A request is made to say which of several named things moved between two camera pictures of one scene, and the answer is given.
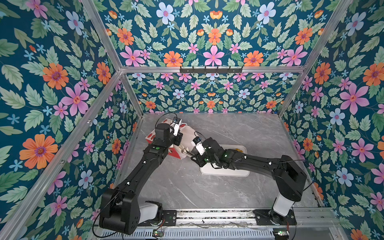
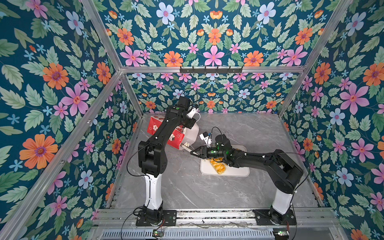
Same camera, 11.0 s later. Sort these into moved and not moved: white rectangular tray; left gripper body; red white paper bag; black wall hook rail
Moved: left gripper body; red white paper bag
Not moved: white rectangular tray; black wall hook rail
